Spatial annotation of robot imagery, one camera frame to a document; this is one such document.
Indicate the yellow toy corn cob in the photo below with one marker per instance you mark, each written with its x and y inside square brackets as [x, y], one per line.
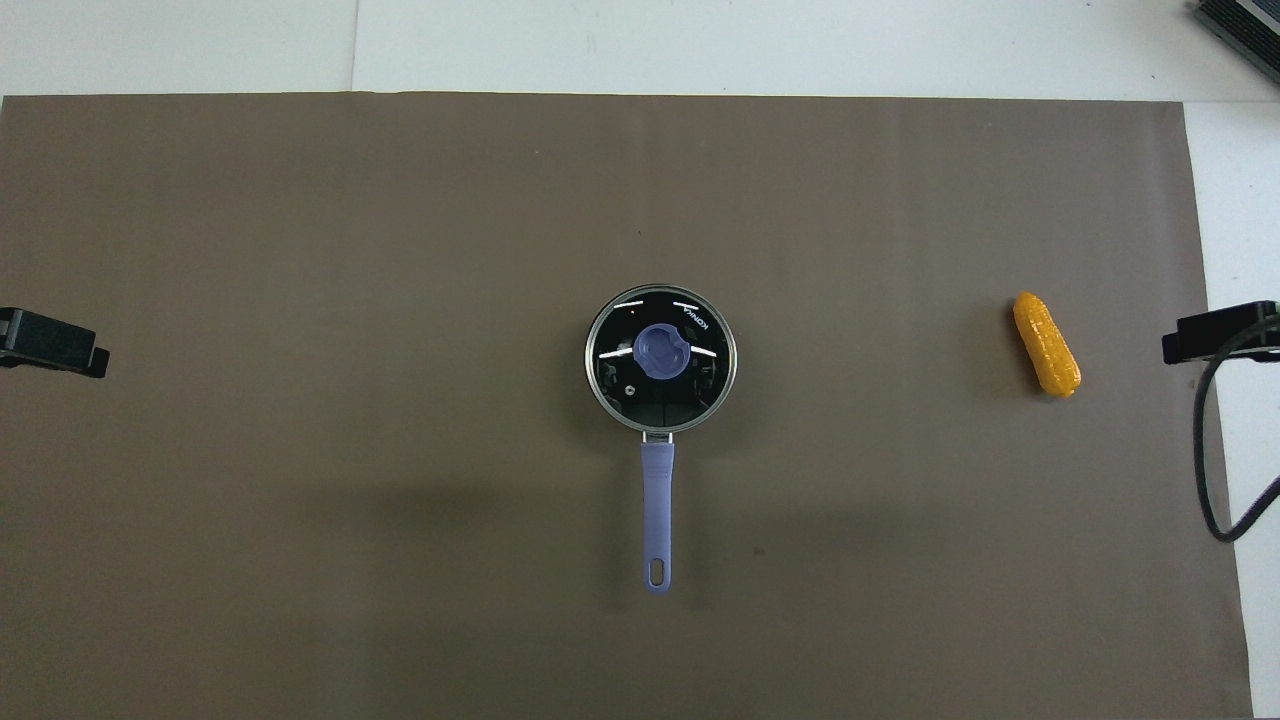
[1046, 345]

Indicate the glass lid with purple knob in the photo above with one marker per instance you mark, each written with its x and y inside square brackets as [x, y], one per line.
[661, 352]

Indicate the dark grey ribbed device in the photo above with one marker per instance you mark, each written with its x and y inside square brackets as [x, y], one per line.
[1245, 30]

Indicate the brown table mat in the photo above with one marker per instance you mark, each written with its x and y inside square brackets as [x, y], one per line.
[400, 300]

